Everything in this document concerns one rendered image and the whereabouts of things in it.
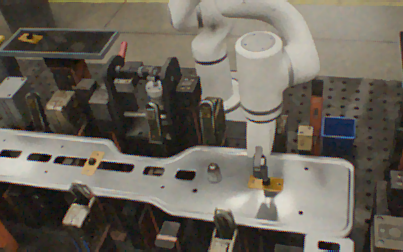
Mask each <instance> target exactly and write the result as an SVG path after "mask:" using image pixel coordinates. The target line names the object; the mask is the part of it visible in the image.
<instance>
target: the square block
mask: <svg viewBox="0 0 403 252"><path fill-rule="evenodd" d="M367 252H403V217H392V216H387V215H375V216H374V220H373V221H372V222H371V229H370V240H369V244H368V249H367Z"/></svg>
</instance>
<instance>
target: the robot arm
mask: <svg viewBox="0 0 403 252"><path fill-rule="evenodd" d="M167 15H168V19H169V21H170V24H171V26H172V27H173V28H174V29H175V30H177V31H179V32H190V31H196V30H199V29H201V28H205V29H204V30H203V31H201V33H199V34H198V35H197V36H196V37H195V38H194V40H192V47H191V50H192V55H193V57H194V65H195V67H196V75H197V76H200V82H201V90H202V94H201V100H203V99H205V97H221V98H222V99H223V100H224V110H227V109H231V107H234V106H235V105H236V104H238V102H240V104H241V112H242V113H243V115H244V116H245V117H246V119H248V120H247V155H248V157H251V158H253V178H255V179H265V180H268V166H266V165H267V159H268V158H269V157H270V153H271V149H274V136H275V119H277V118H278V117H279V115H280V112H282V110H283V102H282V100H283V98H282V92H283V91H284V90H285V89H286V88H287V87H290V86H293V85H298V84H301V83H306V82H308V81H309V80H313V79H314V78H316V77H317V75H318V74H319V72H320V69H321V65H320V59H319V56H318V51H317V49H316V46H315V42H314V40H313V37H312V34H311V32H310V29H309V27H308V25H307V23H306V22H305V19H304V18H303V16H302V15H301V13H299V12H298V10H296V8H294V7H293V5H291V4H290V3H288V2H287V1H285V0H170V1H169V3H168V7H167ZM238 18H241V19H257V20H260V21H262V22H266V23H267V24H270V25H272V26H274V28H275V29H277V30H278V31H279V32H280V33H281V34H282V36H283V37H284V40H285V41H286V43H287V46H283V47H282V40H281V39H279V36H277V35H275V34H272V33H270V32H267V31H255V32H251V33H247V34H245V35H244V36H242V37H241V38H239V39H238V41H237V42H236V45H235V50H236V65H237V72H238V82H236V81H235V80H232V79H231V70H230V65H229V60H228V50H227V45H226V39H227V36H228V34H229V33H230V32H231V30H232V28H233V26H234V25H235V24H236V21H237V20H238ZM262 151H263V155H262ZM261 159H264V162H263V164H261Z"/></svg>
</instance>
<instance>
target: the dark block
mask: <svg viewBox="0 0 403 252"><path fill-rule="evenodd" d="M175 92H176V95H177V102H178V104H179V109H182V115H183V118H184V124H185V128H186V134H187V137H188V141H189V147H193V146H196V145H203V143H204V142H203V138H202V134H201V124H200V120H199V111H200V108H199V104H200V103H201V101H202V100H201V94H202V90H201V82H200V78H199V76H186V75H183V76H182V79H181V80H180V82H179V84H178V86H177V89H176V91H175Z"/></svg>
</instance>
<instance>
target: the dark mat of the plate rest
mask: <svg viewBox="0 0 403 252"><path fill-rule="evenodd" d="M25 33H28V34H32V35H39V36H43V39H42V40H40V41H39V42H38V43H28V42H24V41H18V38H20V37H21V36H23V35H24V34H25ZM115 33H116V31H113V32H92V31H57V30H46V31H20V33H19V34H18V35H17V36H15V38H13V40H12V41H11V42H10V43H8V45H7V46H6V47H5V48H4V49H3V50H4V51H22V52H61V53H80V54H91V53H101V51H103V49H104V47H105V46H106V44H108V42H109V41H110V39H111V38H112V36H114V34H115Z"/></svg>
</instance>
